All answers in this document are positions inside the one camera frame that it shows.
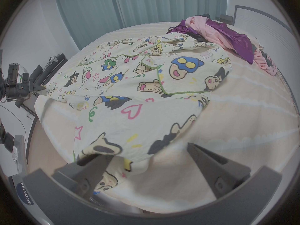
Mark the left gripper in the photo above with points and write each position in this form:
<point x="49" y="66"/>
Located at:
<point x="25" y="88"/>

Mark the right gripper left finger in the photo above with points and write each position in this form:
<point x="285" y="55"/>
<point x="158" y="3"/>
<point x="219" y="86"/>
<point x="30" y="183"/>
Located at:
<point x="82" y="177"/>

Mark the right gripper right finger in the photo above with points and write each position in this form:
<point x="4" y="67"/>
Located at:
<point x="215" y="172"/>

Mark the white printed pyjama top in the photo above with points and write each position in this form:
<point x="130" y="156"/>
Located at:
<point x="140" y="90"/>

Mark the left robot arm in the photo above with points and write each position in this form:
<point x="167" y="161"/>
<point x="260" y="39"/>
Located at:
<point x="8" y="90"/>

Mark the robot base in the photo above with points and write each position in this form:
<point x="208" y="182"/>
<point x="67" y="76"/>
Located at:
<point x="24" y="196"/>

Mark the small heap of clothes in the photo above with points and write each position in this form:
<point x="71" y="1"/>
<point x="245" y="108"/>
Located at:
<point x="52" y="58"/>

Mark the pile of clothes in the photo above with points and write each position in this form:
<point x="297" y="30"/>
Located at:
<point x="211" y="31"/>

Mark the black chest of drawers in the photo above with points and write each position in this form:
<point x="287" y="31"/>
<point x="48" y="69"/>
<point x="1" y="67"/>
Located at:
<point x="38" y="74"/>

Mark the bed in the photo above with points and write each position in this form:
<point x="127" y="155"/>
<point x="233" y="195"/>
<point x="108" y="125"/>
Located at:
<point x="234" y="114"/>

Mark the blue-green curtain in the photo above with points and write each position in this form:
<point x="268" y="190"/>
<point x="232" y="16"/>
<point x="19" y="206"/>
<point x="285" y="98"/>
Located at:
<point x="117" y="8"/>

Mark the pale pink pillow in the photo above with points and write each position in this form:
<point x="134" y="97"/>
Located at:
<point x="256" y="42"/>

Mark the grey bedside table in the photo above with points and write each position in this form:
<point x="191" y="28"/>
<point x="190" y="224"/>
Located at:
<point x="226" y="17"/>

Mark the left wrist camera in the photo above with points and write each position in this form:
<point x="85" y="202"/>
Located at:
<point x="24" y="76"/>

